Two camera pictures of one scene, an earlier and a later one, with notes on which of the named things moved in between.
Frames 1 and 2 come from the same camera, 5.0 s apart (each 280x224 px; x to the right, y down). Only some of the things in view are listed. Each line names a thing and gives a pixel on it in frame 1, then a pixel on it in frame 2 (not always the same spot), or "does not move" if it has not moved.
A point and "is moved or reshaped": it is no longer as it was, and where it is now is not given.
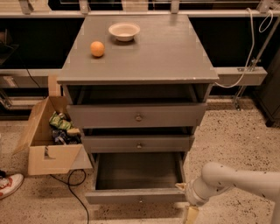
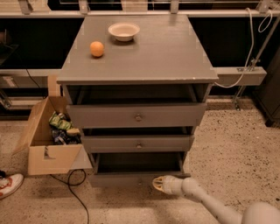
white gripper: x=191 y=192 -> x=170 y=185
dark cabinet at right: x=269 y=93 does not move
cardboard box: x=36 y=139 does not move
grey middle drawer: x=138 y=143 does not move
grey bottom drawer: x=137 y=178 is moved or reshaped
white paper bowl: x=124 y=31 does not move
